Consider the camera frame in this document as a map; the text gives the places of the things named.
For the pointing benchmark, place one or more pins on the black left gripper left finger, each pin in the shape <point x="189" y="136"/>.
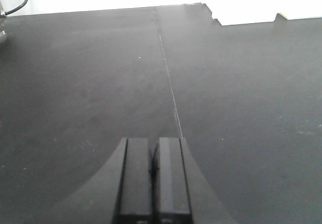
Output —
<point x="120" y="192"/>

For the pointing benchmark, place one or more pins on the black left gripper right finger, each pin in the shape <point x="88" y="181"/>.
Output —
<point x="181" y="193"/>

